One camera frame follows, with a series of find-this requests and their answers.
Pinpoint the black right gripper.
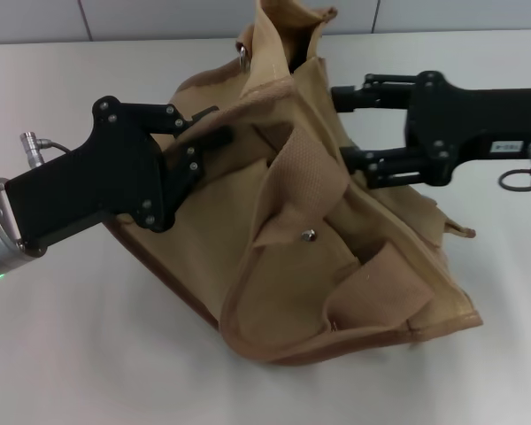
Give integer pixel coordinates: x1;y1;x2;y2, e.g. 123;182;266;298
330;70;531;190

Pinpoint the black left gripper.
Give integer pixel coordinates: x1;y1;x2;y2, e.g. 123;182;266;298
4;95;234;258

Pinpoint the khaki canvas food bag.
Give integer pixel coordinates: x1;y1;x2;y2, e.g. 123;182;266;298
105;0;484;367

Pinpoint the left gripper silver connector cable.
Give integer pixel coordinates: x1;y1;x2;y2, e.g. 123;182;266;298
19;130;72;168

